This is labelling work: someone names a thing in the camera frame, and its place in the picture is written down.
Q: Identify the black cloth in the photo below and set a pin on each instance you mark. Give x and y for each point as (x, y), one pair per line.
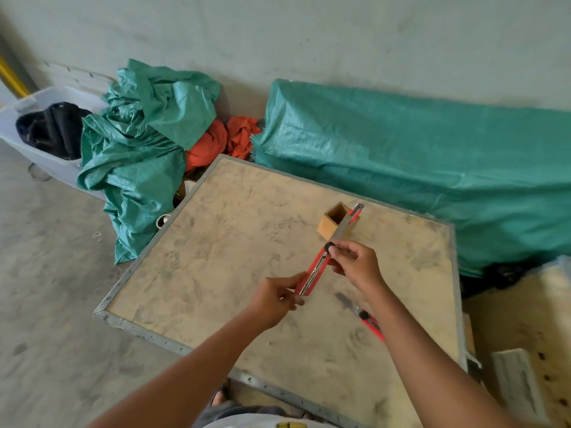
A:
(53, 131)

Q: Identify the person's left forearm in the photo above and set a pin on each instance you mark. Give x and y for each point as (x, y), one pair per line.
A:
(187, 378)

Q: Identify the white plastic tub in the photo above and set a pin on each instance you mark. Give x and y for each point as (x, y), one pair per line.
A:
(58, 167)

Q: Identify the small wooden box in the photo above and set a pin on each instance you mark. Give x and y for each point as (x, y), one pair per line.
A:
(327, 227)

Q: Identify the yellow pipe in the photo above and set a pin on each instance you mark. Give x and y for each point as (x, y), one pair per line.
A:
(12, 77)

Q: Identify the wooden board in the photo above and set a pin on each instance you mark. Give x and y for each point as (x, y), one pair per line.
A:
(535, 316)

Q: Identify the person's right thumb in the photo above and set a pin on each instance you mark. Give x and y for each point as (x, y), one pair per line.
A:
(337, 265)

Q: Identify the crumpled green tarp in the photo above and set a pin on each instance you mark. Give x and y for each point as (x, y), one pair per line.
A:
(138, 164)

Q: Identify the person's right hand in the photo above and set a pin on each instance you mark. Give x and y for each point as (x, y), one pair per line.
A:
(361, 267)

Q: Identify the orange cloth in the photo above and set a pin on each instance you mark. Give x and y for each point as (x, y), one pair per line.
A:
(209, 144)

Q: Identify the white corrugated panel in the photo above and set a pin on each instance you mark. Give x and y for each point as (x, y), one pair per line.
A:
(76, 77)

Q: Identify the metal-framed wooden table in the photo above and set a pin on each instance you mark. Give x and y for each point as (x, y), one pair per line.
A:
(223, 227)

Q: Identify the person's left hand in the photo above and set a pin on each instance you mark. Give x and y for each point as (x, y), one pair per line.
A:
(267, 303)

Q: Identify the white foam block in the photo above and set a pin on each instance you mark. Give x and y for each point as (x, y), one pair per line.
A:
(519, 385)

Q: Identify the white tape roll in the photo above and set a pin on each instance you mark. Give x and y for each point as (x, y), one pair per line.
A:
(163, 220)

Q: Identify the person's left thumb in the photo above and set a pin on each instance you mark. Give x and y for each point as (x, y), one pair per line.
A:
(290, 280)

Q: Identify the person's foot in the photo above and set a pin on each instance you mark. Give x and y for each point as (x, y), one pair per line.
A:
(219, 396)

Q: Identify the red utility knife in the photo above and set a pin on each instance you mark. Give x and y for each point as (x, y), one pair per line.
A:
(372, 327)
(316, 267)

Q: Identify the long green tarp cover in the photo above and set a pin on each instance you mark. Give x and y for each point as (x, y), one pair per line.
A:
(423, 164)

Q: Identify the person's right forearm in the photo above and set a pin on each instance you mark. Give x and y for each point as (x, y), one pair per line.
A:
(428, 369)

